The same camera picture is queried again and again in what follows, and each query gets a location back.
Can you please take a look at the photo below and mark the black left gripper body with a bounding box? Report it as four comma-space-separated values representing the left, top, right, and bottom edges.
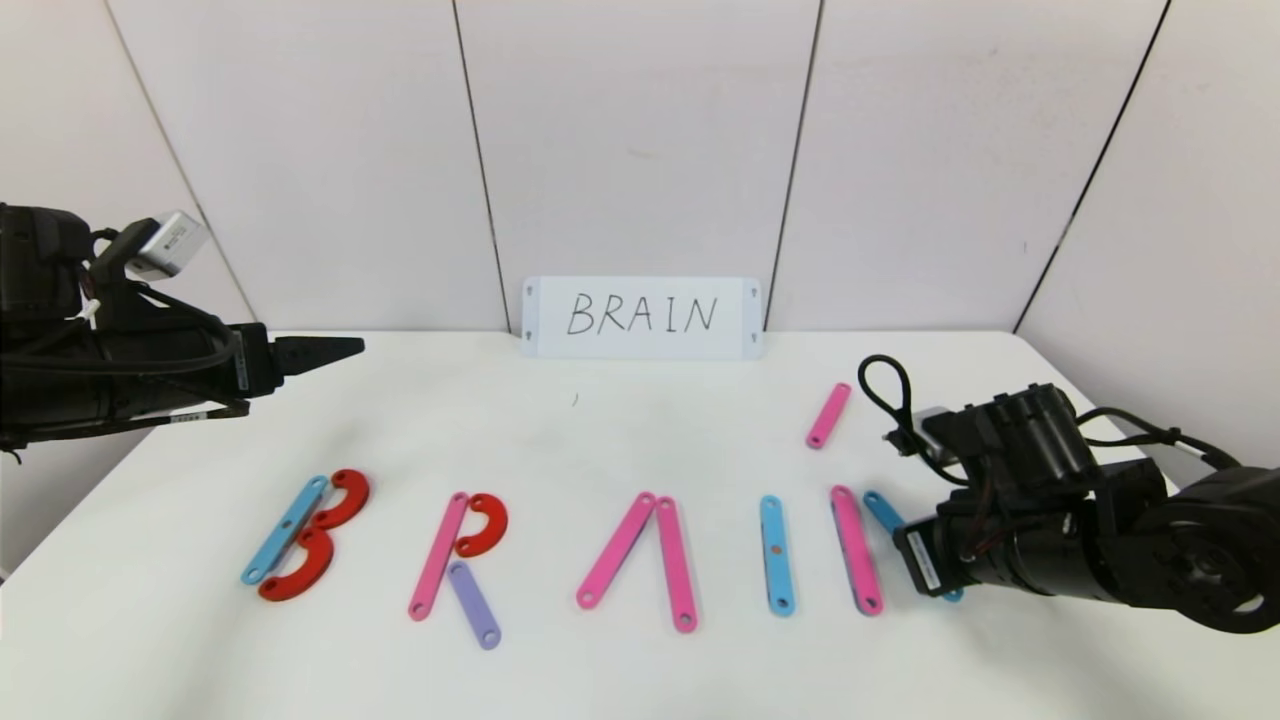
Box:
112, 322, 284, 421

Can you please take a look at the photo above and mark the long pink plastic bar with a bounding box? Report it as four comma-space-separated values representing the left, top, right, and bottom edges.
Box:
655, 496, 698, 633
575, 491, 657, 610
829, 485, 885, 617
407, 491, 467, 622

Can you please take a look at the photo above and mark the small red curved piece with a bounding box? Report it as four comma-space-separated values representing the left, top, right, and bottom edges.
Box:
454, 493, 509, 558

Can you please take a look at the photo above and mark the short purple plastic bar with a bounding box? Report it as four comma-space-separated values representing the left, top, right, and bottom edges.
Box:
447, 560, 503, 650

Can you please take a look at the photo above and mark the short pink plastic bar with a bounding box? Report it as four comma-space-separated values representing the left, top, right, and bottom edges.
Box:
804, 382, 852, 451

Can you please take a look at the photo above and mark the short blue plastic bar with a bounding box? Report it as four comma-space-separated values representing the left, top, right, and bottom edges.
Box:
863, 490, 965, 604

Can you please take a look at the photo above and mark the white BRAIN word card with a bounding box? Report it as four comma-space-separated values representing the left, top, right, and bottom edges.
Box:
520, 277, 763, 362

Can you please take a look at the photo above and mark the large red curved piece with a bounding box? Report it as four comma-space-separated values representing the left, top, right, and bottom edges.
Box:
312, 469, 372, 531
260, 527, 337, 602

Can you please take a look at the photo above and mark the long blue plastic bar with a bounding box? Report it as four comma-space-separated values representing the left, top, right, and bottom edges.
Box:
243, 475, 332, 586

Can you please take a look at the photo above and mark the long blue bar orange dot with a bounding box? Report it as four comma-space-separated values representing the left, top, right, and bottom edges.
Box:
758, 495, 796, 616

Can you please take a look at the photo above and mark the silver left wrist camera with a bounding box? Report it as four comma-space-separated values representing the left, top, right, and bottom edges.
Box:
124, 211, 207, 280

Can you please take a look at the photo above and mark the looped black camera cable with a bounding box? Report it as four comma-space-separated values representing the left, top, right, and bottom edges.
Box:
857, 354, 966, 488

